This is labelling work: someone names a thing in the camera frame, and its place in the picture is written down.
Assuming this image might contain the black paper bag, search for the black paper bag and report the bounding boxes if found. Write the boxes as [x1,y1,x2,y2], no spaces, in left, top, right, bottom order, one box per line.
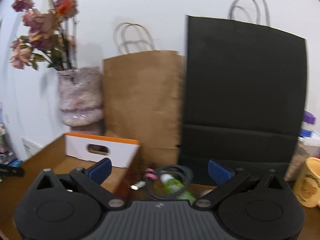
[178,10,308,185]

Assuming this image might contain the clear food container with seeds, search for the clear food container with seeds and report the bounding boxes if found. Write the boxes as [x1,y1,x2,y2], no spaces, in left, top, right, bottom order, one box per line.
[284,132,319,181]

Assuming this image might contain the dried pink flowers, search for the dried pink flowers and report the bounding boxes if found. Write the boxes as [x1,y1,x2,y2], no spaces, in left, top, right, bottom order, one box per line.
[10,0,78,71]

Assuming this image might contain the yellow bear mug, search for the yellow bear mug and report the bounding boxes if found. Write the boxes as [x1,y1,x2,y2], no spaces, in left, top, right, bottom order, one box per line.
[293,157,320,207]

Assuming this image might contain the red cardboard box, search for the red cardboard box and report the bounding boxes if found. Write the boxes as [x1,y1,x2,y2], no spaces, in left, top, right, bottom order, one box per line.
[1,132,139,239]

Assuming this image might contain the brown paper bag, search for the brown paper bag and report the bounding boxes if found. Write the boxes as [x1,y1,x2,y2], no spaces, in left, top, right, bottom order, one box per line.
[103,22,185,165]

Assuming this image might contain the green small bottle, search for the green small bottle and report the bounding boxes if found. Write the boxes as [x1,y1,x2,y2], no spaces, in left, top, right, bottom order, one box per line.
[160,174,196,204]

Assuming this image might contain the purple textured vase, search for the purple textured vase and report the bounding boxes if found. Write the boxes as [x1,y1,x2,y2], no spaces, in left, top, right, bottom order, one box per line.
[58,67,104,135]

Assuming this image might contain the purple white lidded jar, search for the purple white lidded jar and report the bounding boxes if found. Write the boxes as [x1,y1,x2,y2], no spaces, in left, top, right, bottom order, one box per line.
[299,111,316,137]

